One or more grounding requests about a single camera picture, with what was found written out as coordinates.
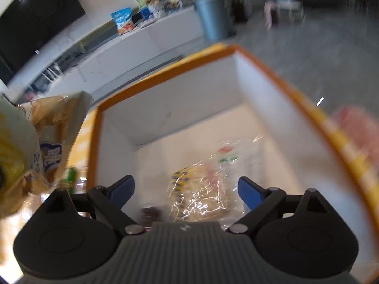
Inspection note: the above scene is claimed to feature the white round stool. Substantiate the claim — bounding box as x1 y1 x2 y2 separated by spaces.
277 0 306 22

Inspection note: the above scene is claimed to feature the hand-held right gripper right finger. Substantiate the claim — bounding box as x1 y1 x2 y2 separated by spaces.
226 176 330 235

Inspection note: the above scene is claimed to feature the orange cardboard box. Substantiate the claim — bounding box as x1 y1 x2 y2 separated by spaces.
87 44 379 284

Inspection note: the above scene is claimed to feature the blurry pink object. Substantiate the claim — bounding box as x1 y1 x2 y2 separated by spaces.
331 106 379 170

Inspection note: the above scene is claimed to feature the black flat television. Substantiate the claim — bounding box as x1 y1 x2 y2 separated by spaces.
0 0 87 78

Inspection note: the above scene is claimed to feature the pale yellow snack packet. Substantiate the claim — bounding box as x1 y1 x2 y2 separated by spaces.
0 95 41 219

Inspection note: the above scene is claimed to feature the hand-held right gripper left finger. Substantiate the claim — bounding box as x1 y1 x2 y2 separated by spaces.
37 174 146 237

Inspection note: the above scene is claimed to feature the grey blue trash can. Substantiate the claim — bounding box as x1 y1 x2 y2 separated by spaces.
194 0 232 41

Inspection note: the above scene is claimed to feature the small green bottle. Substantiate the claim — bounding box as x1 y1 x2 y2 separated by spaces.
60 167 79 195

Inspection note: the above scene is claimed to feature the white marble console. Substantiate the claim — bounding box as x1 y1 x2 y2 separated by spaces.
6 4 208 102

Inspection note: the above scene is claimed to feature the blue snack bag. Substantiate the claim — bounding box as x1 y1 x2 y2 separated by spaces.
111 7 135 35

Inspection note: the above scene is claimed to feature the clear bread bun packet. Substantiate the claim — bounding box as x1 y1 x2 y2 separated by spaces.
16 91 94 193

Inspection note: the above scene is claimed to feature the white router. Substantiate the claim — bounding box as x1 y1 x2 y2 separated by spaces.
43 63 64 84

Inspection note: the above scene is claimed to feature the clear crinkly snack packet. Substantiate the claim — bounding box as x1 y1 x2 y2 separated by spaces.
169 135 265 224

